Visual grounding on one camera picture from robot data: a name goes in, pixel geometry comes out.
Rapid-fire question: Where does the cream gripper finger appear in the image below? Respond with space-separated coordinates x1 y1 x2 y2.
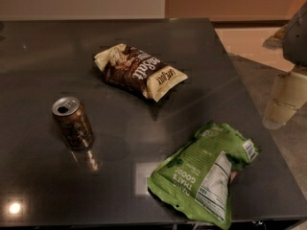
262 66 307 129

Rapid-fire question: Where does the brown chip bag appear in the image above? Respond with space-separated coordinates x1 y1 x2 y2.
94 44 188 103

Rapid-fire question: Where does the green rice chip bag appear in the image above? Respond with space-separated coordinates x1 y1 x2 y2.
147 122 260 230

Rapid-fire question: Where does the brown soda can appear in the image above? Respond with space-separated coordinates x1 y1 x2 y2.
52 96 94 150

